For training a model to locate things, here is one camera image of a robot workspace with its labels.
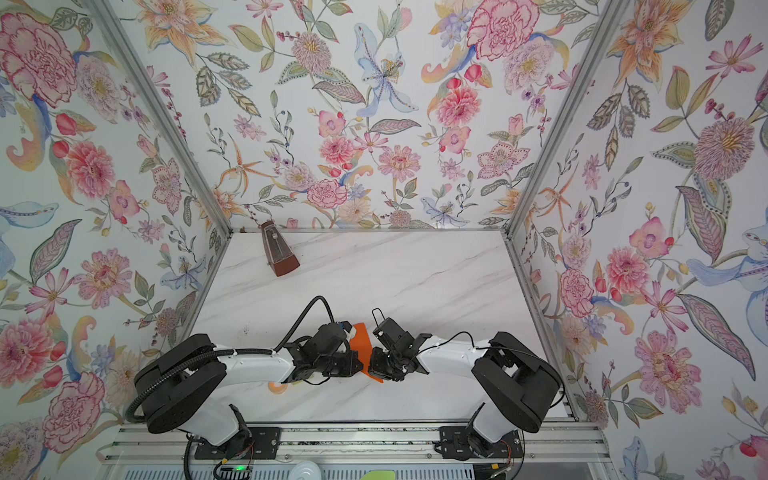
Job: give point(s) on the brown wooden metronome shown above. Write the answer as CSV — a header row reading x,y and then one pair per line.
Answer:
x,y
280,256

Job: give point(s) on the green object at edge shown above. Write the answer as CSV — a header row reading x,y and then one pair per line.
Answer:
x,y
379,475

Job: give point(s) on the aluminium front rail frame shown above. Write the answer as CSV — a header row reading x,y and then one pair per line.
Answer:
x,y
557,441

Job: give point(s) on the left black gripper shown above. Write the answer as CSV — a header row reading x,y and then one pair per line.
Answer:
x,y
351,361

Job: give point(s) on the white round object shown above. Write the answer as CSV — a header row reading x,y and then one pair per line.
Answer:
x,y
306,470

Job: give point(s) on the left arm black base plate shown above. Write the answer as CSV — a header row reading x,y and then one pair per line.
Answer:
x,y
260,443

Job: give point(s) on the orange tape roll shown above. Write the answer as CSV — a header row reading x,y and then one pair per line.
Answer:
x,y
277,388

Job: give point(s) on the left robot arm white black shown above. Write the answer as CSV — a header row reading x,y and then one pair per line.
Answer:
x,y
176,391

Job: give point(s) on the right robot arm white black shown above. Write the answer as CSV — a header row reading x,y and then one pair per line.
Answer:
x,y
519,387

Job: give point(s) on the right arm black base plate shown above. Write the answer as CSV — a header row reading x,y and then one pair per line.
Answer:
x,y
480,443

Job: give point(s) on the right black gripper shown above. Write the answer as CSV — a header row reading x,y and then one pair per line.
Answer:
x,y
376,366

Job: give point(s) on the orange square paper sheet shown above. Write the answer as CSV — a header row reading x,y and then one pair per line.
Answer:
x,y
361,344

